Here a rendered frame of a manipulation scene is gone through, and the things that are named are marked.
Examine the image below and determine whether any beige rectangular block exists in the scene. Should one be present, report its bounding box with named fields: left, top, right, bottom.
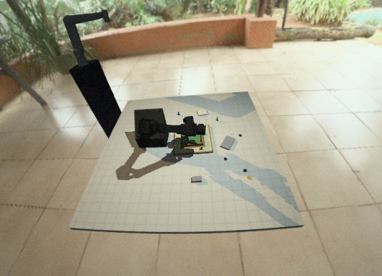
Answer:
left=197, top=109, right=207, bottom=116

